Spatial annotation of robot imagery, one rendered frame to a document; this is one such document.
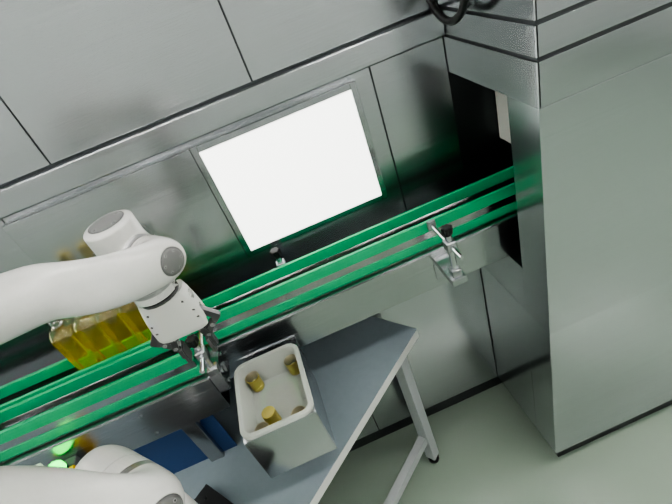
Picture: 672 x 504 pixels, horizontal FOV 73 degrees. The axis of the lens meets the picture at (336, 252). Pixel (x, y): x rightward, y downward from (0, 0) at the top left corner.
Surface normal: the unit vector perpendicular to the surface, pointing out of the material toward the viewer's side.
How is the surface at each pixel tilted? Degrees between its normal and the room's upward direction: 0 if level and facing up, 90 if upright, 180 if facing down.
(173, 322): 93
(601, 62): 90
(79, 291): 75
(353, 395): 0
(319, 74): 90
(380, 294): 90
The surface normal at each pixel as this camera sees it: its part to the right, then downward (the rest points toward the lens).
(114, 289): 0.44, 0.34
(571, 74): 0.26, 0.51
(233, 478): -0.30, -0.76
